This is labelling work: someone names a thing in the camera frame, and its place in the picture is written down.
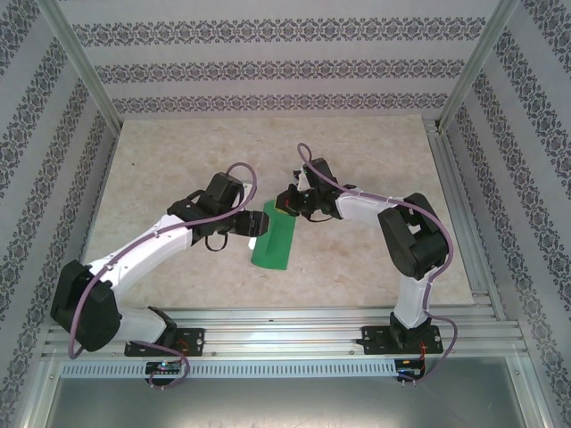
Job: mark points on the green cloth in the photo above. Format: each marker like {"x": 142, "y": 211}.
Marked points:
{"x": 272, "y": 249}

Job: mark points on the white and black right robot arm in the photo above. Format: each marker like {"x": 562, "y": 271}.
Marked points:
{"x": 410, "y": 241}

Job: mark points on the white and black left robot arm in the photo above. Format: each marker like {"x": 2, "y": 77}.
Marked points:
{"x": 147, "y": 249}

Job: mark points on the grey metal sheet panel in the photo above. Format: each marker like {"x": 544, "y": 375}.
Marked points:
{"x": 285, "y": 405}

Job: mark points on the small circuit board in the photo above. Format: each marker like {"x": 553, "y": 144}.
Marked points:
{"x": 163, "y": 367}
{"x": 408, "y": 367}

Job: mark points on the long aluminium mounting rail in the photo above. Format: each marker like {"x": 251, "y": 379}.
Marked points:
{"x": 285, "y": 332}

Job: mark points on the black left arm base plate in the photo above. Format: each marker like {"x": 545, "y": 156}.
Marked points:
{"x": 196, "y": 339}

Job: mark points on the aluminium side rail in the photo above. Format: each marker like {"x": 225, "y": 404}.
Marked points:
{"x": 464, "y": 214}

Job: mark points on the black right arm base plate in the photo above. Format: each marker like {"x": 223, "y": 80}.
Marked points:
{"x": 435, "y": 338}

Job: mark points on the aluminium frame post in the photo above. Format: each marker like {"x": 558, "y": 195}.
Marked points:
{"x": 80, "y": 58}
{"x": 477, "y": 58}

